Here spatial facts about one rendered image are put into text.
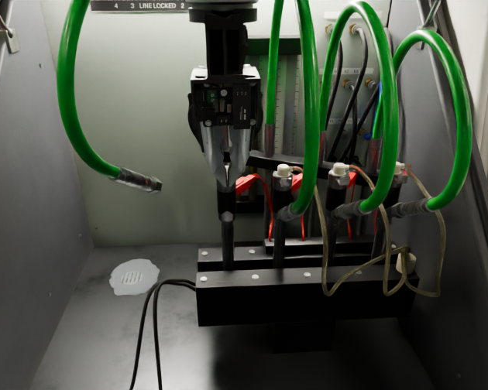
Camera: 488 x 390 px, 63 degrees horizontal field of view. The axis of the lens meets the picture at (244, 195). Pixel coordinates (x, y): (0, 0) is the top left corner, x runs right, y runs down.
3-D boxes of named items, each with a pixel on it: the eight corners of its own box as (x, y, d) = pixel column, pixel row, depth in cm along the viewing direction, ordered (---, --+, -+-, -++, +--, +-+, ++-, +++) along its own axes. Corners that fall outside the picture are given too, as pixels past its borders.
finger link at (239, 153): (228, 203, 48) (226, 129, 44) (227, 181, 53) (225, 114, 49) (254, 202, 48) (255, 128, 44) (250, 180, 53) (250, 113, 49)
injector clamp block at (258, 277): (200, 357, 65) (194, 286, 58) (202, 313, 74) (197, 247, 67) (401, 347, 67) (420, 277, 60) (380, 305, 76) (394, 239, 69)
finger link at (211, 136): (202, 203, 48) (197, 130, 43) (204, 182, 53) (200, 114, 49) (228, 203, 48) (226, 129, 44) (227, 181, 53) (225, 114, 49)
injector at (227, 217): (220, 306, 62) (216, 187, 52) (220, 285, 67) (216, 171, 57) (238, 306, 62) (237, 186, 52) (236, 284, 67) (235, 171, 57)
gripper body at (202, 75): (190, 136, 42) (182, 10, 36) (194, 113, 50) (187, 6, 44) (262, 134, 42) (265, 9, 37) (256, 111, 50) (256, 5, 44)
